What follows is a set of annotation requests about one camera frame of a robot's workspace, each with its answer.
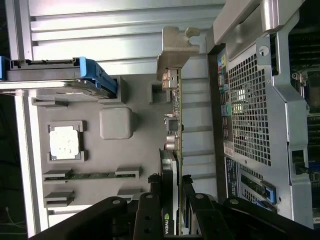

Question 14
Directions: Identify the hard disk with blue carrier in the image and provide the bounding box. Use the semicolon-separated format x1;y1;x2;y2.
0;56;118;100

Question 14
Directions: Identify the open black PC case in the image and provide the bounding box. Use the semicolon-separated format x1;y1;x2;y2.
204;0;320;230

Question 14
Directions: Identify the grey card retention bar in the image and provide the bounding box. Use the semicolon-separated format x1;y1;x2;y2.
213;0;308;46

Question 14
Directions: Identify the green RAM stick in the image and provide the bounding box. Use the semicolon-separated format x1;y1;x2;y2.
48;171;118;180

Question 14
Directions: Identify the aluminium profile frame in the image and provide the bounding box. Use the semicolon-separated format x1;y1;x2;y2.
4;0;33;61

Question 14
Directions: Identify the silver CPU chip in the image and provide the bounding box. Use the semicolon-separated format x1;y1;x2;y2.
49;126;83;160

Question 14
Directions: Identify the grey parts rack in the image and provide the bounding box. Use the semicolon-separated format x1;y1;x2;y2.
29;74;176;218

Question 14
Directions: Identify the blue card clip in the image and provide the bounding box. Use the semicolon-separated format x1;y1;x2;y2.
260;179;277;205

